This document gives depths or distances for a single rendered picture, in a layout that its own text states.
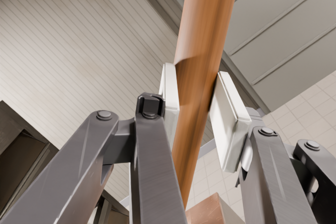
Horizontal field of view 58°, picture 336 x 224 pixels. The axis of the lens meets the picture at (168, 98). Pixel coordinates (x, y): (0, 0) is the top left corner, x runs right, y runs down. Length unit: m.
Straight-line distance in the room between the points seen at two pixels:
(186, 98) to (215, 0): 0.06
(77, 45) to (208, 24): 3.41
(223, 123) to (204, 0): 0.07
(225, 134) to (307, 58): 3.59
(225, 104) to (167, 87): 0.03
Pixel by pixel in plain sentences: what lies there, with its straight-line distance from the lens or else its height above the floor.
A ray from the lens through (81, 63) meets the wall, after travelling 3.62.
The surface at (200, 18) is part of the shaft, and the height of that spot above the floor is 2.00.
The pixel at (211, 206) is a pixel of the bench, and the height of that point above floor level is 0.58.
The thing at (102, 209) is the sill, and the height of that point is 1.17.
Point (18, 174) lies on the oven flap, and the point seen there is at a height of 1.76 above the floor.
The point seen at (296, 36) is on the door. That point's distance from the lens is 3.61.
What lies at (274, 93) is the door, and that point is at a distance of 3.75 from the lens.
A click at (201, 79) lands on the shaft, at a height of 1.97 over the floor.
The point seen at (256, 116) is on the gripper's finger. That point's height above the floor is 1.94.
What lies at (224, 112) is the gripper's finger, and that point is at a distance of 0.16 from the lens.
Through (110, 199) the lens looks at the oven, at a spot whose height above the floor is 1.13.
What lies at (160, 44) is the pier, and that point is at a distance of 3.29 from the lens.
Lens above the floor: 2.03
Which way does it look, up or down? 18 degrees down
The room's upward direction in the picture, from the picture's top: 42 degrees counter-clockwise
